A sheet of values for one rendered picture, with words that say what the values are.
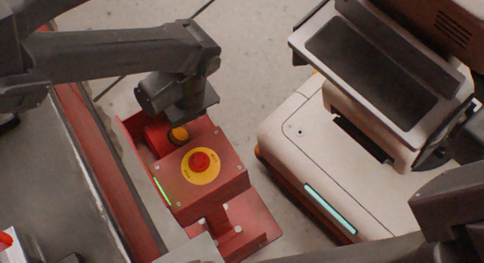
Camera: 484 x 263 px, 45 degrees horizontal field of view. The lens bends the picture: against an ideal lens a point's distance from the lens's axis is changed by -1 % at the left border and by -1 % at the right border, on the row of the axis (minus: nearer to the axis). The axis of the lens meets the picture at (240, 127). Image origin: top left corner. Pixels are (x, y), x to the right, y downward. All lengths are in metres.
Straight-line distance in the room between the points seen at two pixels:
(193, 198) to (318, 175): 0.60
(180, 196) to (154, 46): 0.36
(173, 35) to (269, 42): 1.24
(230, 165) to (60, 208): 0.31
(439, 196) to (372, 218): 1.30
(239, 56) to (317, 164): 0.61
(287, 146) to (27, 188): 0.80
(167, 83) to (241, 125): 1.03
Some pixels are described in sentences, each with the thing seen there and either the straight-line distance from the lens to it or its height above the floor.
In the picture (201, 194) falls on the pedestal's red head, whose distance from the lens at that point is 1.08.
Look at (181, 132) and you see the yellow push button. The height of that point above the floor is 0.72.
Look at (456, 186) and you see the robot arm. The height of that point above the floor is 1.54.
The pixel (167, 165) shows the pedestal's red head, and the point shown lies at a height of 0.78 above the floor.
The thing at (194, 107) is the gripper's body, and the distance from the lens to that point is 1.05.
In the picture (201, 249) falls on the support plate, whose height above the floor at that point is 1.00.
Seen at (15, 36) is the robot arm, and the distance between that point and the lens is 0.60.
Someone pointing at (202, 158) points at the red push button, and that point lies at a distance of 1.07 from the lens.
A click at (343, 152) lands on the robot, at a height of 0.28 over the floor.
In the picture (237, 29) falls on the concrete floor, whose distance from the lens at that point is 2.12.
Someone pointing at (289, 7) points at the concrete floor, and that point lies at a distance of 2.16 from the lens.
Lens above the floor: 1.81
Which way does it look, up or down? 68 degrees down
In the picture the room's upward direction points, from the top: 11 degrees counter-clockwise
